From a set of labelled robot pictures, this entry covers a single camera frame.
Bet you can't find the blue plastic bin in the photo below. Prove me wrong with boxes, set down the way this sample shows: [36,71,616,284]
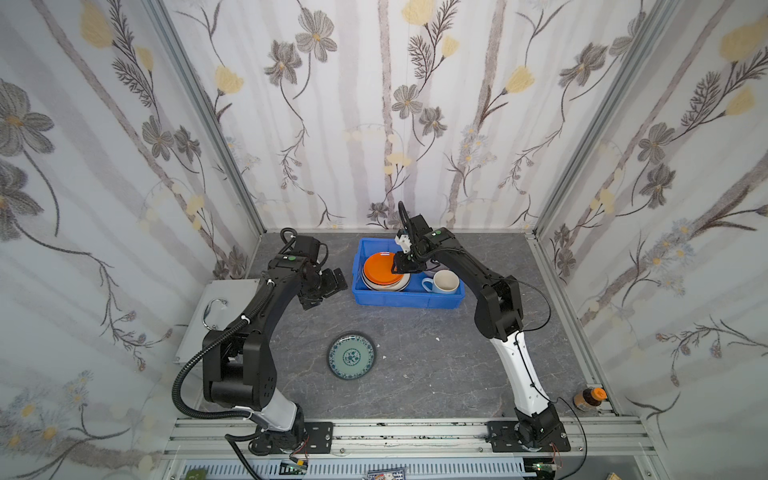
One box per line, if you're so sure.
[352,238,466,309]

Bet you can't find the orange plate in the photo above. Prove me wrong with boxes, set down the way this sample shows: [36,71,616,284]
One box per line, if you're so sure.
[363,252,403,286]

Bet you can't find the cream ceramic mug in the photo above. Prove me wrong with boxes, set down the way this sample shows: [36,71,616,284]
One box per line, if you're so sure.
[421,270,461,295]

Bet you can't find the teal patterned plate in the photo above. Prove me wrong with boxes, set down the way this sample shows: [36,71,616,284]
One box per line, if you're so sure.
[327,332,377,380]

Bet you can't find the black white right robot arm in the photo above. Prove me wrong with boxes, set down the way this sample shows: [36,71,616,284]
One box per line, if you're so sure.
[393,226,571,452]

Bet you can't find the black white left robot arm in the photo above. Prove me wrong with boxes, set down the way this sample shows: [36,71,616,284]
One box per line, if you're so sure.
[197,254,348,450]

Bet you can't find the grey metal case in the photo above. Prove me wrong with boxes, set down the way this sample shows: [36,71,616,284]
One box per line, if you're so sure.
[174,279,261,373]

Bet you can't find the orange capped brown bottle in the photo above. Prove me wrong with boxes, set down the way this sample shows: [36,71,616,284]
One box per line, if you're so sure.
[572,387,607,411]

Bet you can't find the black corrugated cable conduit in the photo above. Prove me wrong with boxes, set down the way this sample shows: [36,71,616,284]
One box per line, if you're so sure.
[171,314,265,480]

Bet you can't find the black thin right cable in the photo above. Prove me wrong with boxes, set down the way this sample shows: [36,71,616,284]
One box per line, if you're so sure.
[515,278,592,480]

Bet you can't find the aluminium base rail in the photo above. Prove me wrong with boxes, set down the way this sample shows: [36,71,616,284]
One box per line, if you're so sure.
[150,417,671,479]

